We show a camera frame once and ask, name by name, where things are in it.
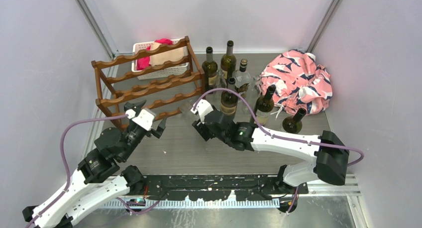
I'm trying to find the dark green bottle far back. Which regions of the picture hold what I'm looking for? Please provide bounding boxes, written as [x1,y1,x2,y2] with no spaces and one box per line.
[220,40,237,80]

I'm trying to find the dark bottle cream label centre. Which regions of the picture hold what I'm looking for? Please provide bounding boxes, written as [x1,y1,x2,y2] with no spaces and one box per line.
[254,85,276,125]

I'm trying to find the dark bottle brown label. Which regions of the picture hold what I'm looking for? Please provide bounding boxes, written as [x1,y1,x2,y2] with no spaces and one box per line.
[220,77,238,119]

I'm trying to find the dark green bottle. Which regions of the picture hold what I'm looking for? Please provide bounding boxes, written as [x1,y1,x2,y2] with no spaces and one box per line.
[220,40,237,80]
[202,46,218,91]

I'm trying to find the pink shark print cloth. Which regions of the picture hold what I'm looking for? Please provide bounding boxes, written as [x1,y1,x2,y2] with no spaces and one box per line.
[258,49,333,115]

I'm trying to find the white plastic basket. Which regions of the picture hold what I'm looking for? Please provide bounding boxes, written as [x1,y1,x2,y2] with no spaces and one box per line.
[131,38,189,80]

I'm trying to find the red cloth in basket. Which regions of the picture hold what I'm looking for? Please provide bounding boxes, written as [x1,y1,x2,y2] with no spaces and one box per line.
[136,38,173,71]

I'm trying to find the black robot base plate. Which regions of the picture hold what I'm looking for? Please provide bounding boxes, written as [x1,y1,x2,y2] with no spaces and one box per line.
[128,174,296,202]

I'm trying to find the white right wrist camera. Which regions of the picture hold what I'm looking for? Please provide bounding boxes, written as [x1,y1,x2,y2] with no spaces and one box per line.
[191,99,214,123]

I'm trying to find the wooden wine rack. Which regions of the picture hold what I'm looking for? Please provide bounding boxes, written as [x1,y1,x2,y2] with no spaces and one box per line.
[91,36,206,117]

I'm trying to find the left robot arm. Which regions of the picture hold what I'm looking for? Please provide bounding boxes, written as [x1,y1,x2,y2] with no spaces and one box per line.
[22,101,166,228]

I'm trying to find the aluminium corner post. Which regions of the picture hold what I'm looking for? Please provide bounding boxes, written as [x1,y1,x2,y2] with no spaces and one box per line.
[75,0,120,58]
[307,0,342,53]

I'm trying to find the aluminium corner post right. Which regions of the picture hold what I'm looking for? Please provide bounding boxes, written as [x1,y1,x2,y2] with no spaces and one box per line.
[307,0,342,53]

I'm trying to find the dark green bottle far left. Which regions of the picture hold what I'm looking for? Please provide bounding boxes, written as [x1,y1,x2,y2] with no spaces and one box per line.
[202,46,218,91]

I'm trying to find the dark bottle white label right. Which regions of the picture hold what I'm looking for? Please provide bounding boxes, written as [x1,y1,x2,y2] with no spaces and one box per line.
[282,108,307,134]

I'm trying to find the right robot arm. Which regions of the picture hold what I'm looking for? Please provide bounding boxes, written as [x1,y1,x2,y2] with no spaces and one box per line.
[192,110,349,194]

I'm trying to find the clear bottle with dark cap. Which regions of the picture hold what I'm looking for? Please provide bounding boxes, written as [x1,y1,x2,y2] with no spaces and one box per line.
[232,59,251,99]

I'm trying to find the beige folded cloth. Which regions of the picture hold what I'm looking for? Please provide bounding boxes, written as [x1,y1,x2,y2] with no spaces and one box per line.
[147,39,185,66]

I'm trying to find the clear glass bottle by cloth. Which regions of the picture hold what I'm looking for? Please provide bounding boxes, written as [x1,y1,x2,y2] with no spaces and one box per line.
[246,76,261,109]

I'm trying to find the aluminium corner post left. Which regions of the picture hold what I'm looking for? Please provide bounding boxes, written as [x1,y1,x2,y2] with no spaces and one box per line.
[75,0,120,58]

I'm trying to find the small clear glass bottle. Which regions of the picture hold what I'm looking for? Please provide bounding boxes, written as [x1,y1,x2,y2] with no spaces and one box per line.
[213,69,226,103]

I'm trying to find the aluminium frame rail front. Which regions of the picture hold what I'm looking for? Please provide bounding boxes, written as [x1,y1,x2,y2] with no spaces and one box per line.
[62,175,362,210]

